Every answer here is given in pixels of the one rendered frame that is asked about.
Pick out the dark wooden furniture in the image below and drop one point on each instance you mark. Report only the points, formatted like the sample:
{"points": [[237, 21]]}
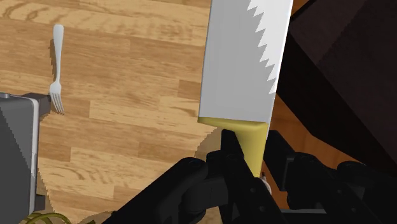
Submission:
{"points": [[344, 74]]}

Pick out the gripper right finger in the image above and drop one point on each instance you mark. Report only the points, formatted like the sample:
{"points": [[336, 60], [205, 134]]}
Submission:
{"points": [[313, 183]]}

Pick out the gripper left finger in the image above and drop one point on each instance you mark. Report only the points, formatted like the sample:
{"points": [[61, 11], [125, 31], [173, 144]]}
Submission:
{"points": [[198, 189]]}

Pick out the grey box appliance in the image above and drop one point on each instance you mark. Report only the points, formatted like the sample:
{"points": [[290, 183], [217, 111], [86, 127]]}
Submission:
{"points": [[17, 155]]}

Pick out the white fork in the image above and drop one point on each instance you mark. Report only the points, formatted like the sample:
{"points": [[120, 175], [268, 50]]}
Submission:
{"points": [[57, 74]]}

